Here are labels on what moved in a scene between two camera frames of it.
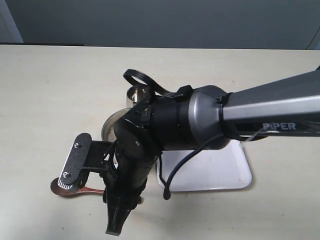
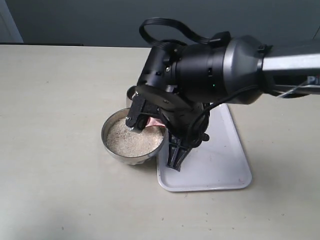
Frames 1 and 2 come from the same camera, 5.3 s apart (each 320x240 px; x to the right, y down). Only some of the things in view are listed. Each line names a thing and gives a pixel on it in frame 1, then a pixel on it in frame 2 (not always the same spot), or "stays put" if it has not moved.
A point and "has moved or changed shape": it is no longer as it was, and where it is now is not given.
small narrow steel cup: [135, 94] stays put
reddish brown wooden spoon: [62, 191] has moved or changed shape
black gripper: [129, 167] -> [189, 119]
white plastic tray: [227, 168] stays put
